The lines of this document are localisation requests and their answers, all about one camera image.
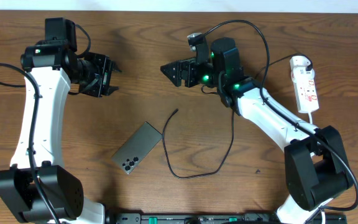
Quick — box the white power strip cord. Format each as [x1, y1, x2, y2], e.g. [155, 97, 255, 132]
[307, 112, 326, 224]

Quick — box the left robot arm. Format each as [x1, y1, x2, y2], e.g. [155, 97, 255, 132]
[0, 17, 118, 223]

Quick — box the white USB charger adapter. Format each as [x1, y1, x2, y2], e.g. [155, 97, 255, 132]
[291, 67, 315, 83]

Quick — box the white power strip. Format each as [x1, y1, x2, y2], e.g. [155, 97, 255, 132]
[290, 55, 319, 113]

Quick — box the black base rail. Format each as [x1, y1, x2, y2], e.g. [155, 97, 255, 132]
[104, 212, 348, 224]

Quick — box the black charger cable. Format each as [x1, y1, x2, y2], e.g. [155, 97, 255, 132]
[162, 53, 314, 180]

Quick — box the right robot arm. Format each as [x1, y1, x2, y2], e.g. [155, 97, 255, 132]
[160, 37, 358, 223]

